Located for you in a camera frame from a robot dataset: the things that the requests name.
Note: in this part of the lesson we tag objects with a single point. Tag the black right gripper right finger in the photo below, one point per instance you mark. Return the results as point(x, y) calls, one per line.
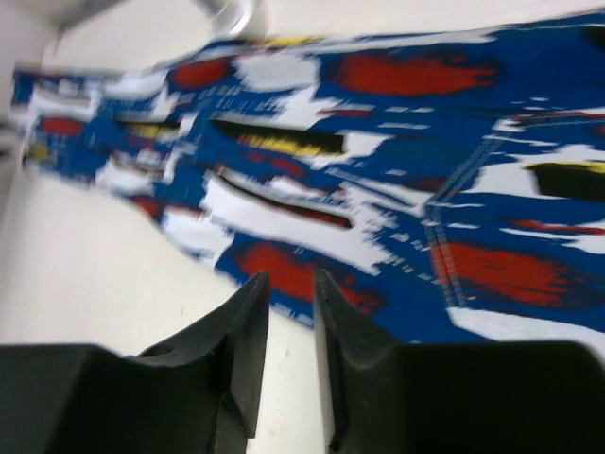
point(379, 395)

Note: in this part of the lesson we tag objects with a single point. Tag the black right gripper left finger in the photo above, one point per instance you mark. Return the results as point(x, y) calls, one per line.
point(197, 391)

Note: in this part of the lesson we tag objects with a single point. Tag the blue patterned trousers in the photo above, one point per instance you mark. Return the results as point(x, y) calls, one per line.
point(451, 183)

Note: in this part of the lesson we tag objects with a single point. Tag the white clothes rack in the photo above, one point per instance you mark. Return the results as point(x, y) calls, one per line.
point(229, 19)

